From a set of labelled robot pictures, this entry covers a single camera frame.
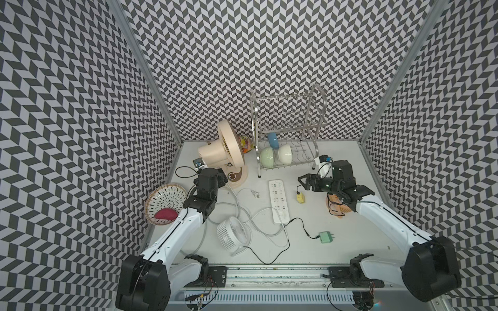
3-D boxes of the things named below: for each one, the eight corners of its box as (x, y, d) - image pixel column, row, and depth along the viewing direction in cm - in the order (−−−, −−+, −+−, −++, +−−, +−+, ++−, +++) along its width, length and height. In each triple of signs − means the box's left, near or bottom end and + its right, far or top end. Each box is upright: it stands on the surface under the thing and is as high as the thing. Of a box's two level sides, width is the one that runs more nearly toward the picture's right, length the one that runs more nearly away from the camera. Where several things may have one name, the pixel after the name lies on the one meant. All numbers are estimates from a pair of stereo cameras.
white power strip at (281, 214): (273, 223, 88) (274, 221, 86) (268, 182, 102) (268, 180, 100) (290, 222, 88) (291, 220, 86) (282, 181, 102) (283, 179, 100)
